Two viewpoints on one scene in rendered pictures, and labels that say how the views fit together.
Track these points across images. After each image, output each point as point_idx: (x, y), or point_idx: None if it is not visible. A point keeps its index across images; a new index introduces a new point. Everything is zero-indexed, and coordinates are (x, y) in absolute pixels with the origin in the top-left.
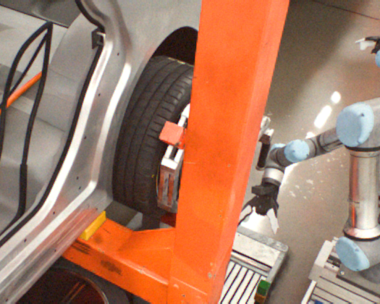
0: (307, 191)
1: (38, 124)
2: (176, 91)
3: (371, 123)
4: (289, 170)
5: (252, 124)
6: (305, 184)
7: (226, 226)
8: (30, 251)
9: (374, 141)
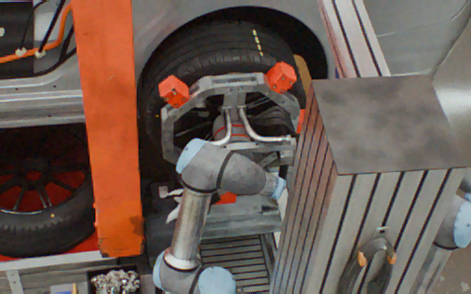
0: (445, 291)
1: None
2: (206, 58)
3: (187, 160)
4: (458, 258)
5: (103, 95)
6: (454, 284)
7: (97, 169)
8: (17, 99)
9: (188, 179)
